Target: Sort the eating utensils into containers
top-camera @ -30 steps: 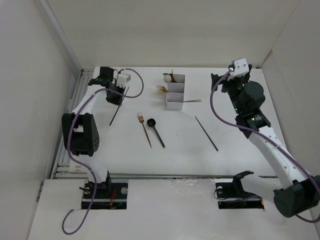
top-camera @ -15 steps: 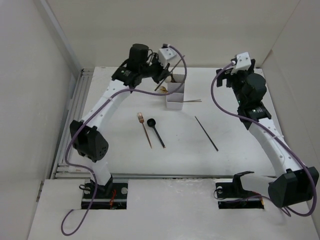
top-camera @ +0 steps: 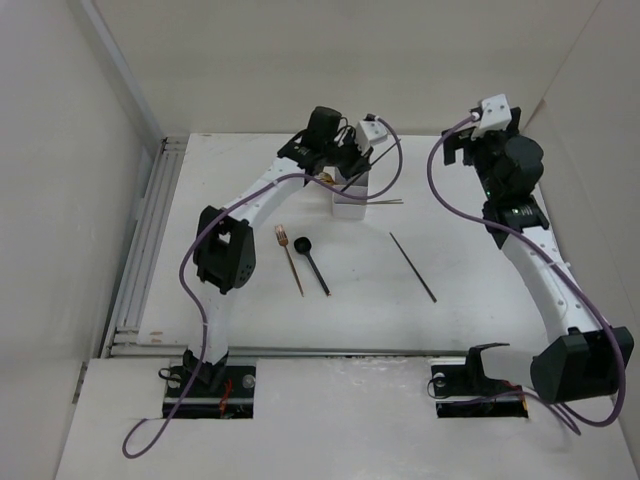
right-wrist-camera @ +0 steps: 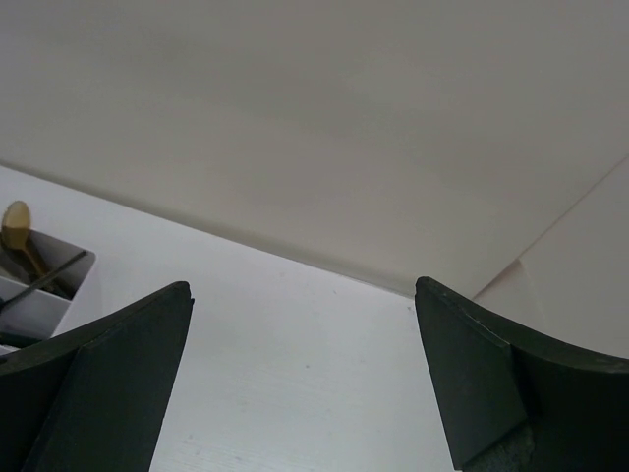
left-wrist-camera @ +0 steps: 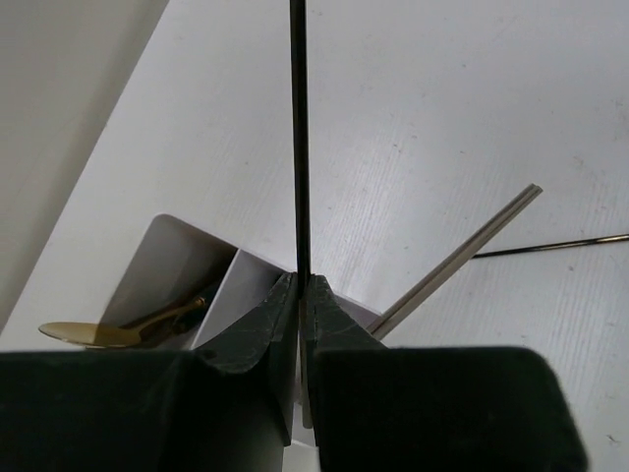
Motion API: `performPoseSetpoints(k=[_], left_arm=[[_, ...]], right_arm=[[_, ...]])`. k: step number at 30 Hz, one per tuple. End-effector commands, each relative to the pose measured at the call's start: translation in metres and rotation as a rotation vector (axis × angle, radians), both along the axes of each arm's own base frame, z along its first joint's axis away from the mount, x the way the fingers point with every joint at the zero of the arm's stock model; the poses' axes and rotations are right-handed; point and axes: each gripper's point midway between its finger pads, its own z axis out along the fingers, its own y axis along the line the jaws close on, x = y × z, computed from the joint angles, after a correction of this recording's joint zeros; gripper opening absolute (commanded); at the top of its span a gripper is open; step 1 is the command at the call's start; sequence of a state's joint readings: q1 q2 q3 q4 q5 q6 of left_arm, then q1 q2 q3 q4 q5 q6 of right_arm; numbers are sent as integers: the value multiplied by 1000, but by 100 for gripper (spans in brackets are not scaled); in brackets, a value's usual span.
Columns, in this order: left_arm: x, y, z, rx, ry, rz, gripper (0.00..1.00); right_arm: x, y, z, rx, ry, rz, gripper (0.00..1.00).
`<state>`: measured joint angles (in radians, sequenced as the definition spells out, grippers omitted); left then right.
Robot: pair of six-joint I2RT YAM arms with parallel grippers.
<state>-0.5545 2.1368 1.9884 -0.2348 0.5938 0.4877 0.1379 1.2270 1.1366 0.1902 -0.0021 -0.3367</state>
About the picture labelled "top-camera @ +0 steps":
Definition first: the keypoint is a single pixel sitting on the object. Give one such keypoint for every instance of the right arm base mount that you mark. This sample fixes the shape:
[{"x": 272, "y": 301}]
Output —
[{"x": 461, "y": 389}]

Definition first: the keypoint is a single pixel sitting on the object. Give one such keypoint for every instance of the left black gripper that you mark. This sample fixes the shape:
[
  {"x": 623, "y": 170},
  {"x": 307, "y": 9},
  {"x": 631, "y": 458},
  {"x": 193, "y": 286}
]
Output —
[{"x": 359, "y": 162}]

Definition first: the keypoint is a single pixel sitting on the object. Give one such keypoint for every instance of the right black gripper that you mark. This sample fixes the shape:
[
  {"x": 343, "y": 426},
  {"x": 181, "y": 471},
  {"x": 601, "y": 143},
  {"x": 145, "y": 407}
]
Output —
[{"x": 455, "y": 141}]

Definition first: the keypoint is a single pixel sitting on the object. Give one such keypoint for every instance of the aluminium rail front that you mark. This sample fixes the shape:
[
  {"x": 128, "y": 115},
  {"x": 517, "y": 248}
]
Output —
[{"x": 247, "y": 354}]

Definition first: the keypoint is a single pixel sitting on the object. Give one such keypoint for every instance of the black chopstick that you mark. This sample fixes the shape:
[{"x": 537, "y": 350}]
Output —
[
  {"x": 353, "y": 180},
  {"x": 414, "y": 269}
]

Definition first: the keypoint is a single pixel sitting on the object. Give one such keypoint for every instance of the white three-compartment container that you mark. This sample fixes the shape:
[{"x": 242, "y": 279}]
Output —
[{"x": 346, "y": 208}]

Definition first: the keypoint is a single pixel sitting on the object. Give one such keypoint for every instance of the gold green-handled fork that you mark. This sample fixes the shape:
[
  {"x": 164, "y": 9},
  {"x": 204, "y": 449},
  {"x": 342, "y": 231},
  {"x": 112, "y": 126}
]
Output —
[{"x": 324, "y": 176}]

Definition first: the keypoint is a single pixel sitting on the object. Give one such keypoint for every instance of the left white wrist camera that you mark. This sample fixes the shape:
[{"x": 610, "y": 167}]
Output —
[{"x": 371, "y": 131}]

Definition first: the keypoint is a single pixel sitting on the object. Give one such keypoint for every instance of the aluminium rail left side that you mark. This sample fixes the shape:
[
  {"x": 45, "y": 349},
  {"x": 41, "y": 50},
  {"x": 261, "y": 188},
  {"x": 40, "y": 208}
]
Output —
[{"x": 150, "y": 215}]

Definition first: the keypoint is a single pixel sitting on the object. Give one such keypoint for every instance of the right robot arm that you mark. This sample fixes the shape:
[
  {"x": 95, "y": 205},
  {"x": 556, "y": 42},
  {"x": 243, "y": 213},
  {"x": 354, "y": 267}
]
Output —
[{"x": 585, "y": 356}]

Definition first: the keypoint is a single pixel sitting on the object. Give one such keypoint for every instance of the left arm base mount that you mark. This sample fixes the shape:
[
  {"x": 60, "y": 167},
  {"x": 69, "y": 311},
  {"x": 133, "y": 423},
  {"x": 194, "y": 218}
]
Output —
[{"x": 231, "y": 398}]

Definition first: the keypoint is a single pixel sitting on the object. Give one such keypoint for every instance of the black spoon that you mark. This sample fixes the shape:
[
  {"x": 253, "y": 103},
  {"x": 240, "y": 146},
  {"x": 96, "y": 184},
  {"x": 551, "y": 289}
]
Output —
[{"x": 303, "y": 246}]

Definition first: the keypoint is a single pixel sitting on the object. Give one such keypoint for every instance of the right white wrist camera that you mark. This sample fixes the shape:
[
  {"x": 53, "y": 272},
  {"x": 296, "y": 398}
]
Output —
[{"x": 491, "y": 114}]

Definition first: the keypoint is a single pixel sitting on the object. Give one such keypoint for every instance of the rose gold fork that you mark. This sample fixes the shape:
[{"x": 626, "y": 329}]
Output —
[{"x": 283, "y": 241}]

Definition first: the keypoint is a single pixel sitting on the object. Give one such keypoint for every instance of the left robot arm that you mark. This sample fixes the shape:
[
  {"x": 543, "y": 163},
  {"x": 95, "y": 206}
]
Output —
[{"x": 224, "y": 249}]

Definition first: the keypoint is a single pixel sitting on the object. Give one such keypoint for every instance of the aluminium rail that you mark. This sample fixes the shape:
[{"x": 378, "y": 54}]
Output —
[
  {"x": 150, "y": 215},
  {"x": 247, "y": 354}
]

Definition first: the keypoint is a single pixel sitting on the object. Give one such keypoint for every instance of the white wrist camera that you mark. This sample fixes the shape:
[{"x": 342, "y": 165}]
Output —
[
  {"x": 371, "y": 131},
  {"x": 491, "y": 114}
]

